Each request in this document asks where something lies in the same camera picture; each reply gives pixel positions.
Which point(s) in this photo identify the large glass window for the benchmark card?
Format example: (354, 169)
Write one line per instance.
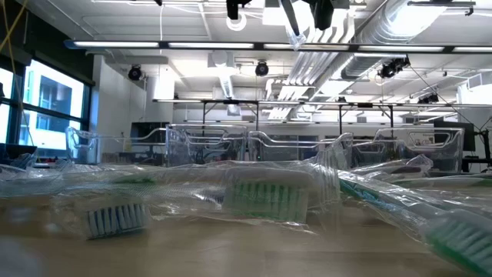
(54, 96)

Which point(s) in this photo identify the clear plastic bin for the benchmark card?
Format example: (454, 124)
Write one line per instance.
(292, 152)
(423, 150)
(205, 146)
(115, 150)

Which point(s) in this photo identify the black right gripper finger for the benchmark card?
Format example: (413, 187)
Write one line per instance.
(290, 17)
(321, 11)

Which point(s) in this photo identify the purple wrapped toothbrush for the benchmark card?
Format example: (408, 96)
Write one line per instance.
(403, 169)

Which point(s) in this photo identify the black metal rig frame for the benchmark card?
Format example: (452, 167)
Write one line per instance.
(256, 111)

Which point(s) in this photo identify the black monitor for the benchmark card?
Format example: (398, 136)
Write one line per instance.
(150, 132)
(467, 134)

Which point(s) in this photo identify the long ceiling light bar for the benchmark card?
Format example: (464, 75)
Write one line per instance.
(115, 44)

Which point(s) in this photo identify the blue toothbrush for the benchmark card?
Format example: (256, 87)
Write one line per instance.
(115, 221)
(296, 40)

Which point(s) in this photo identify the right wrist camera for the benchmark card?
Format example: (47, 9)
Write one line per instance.
(238, 9)

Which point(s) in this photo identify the black ceiling spotlight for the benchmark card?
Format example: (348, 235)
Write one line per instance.
(428, 99)
(262, 69)
(392, 68)
(135, 73)

